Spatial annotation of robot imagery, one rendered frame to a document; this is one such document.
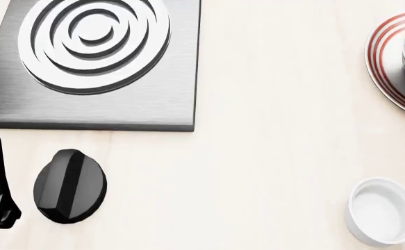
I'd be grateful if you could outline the white spiral stove burner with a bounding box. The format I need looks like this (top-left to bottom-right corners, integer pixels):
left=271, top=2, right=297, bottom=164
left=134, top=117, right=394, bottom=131
left=17, top=0, right=172, bottom=96

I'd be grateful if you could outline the grey metal stove plate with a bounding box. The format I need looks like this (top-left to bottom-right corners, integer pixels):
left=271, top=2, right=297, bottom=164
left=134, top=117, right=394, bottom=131
left=0, top=0, right=202, bottom=133

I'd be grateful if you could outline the black stove knob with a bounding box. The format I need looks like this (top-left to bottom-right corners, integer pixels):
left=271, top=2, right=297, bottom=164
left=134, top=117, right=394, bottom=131
left=33, top=148, right=108, bottom=225

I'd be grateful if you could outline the red striped white plate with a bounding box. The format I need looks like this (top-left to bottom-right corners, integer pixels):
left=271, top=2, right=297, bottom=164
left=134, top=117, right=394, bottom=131
left=364, top=10, right=405, bottom=119

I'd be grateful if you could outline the white ceramic ramekin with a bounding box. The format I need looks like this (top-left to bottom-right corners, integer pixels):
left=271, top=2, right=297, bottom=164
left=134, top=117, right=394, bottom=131
left=345, top=177, right=405, bottom=248

